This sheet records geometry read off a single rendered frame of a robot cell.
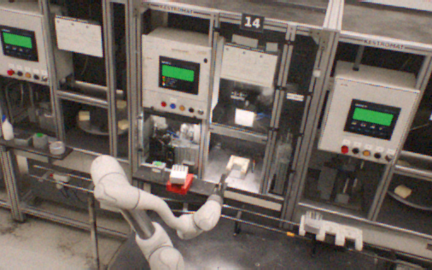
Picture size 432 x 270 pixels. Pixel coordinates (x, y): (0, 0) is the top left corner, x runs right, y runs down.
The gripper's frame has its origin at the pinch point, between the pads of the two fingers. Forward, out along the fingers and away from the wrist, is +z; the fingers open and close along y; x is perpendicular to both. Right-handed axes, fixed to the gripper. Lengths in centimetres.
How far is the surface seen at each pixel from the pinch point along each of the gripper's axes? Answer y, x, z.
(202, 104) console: 34.8, 23.1, 20.5
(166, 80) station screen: 47, 45, 18
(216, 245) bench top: -44.4, -1.2, -10.0
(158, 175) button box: -16.1, 45.7, 8.1
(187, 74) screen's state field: 53, 33, 18
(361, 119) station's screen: 47, -67, 18
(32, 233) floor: -112, 157, 15
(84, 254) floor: -112, 107, 10
